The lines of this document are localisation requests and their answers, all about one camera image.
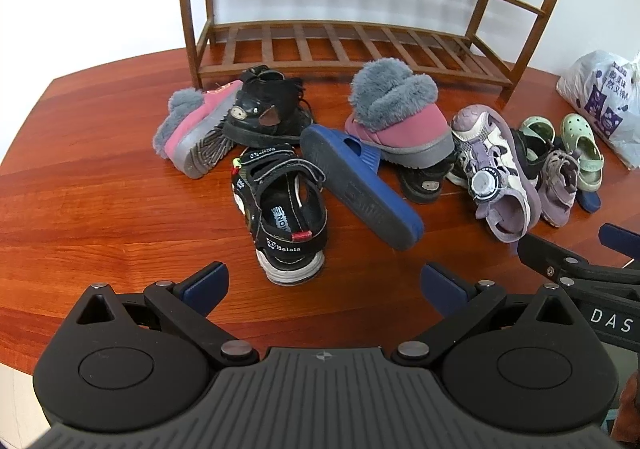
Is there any black strap sandal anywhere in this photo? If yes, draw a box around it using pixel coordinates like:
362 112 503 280
230 143 329 286
509 128 553 180

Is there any blue rubber slipper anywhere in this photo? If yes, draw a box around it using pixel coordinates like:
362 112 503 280
300 124 426 251
574 189 602 214

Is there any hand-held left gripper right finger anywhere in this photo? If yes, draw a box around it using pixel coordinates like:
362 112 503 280
392 263 582 371

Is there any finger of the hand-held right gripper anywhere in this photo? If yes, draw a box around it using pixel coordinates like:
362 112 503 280
598 223 640 261
517 231 592 283

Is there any purple and white sandal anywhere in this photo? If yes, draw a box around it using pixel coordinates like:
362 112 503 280
446 104 543 244
537 149 582 228

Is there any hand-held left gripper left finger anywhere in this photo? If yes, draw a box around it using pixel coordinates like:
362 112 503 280
70 261 261 372

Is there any white printed plastic bag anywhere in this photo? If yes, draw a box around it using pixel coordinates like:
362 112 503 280
555 50 640 171

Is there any pale green clog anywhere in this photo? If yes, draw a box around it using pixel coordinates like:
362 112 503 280
519 116 557 150
561 113 605 192

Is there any pink boot with grey fur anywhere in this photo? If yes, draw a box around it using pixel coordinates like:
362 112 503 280
344 57 457 168
152 80 246 180

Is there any black leather ankle boot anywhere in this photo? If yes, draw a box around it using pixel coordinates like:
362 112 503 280
398 153 458 205
221 65 314 147

